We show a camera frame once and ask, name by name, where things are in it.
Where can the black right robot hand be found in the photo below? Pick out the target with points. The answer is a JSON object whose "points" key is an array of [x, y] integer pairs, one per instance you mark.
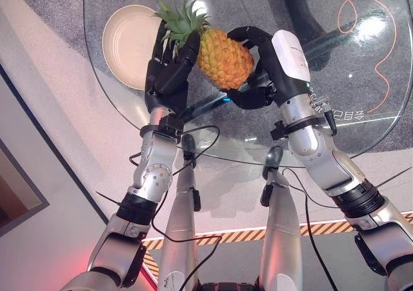
{"points": [[284, 65]]}

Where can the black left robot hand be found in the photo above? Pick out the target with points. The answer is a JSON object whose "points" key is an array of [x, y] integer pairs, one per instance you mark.
{"points": [[167, 78]]}

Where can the yellow pineapple with green crown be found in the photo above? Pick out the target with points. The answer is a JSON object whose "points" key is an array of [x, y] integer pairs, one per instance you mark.
{"points": [[219, 57]]}

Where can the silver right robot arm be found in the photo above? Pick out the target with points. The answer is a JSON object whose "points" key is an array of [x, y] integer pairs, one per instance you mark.
{"points": [[342, 181]]}

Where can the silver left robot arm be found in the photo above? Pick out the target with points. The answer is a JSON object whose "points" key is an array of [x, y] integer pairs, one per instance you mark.
{"points": [[142, 187]]}

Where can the cream round plate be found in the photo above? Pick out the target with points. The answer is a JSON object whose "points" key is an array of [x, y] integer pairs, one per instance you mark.
{"points": [[129, 46]]}

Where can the black curved table base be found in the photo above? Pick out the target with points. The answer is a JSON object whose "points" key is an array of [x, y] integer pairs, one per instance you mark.
{"points": [[305, 16]]}

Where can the round glass table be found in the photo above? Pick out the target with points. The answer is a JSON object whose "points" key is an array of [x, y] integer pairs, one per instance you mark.
{"points": [[322, 110]]}

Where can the silver left robot leg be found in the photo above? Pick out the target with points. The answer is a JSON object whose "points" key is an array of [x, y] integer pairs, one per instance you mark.
{"points": [[180, 220]]}

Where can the silver robot leg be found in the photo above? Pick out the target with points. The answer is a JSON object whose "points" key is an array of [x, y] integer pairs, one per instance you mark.
{"points": [[180, 220], [279, 220]]}

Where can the silver right robot leg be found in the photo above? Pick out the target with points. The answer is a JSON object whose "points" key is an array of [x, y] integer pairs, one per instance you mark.
{"points": [[279, 220]]}

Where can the yellow black hazard tape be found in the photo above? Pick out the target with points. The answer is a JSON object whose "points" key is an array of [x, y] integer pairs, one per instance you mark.
{"points": [[326, 229]]}

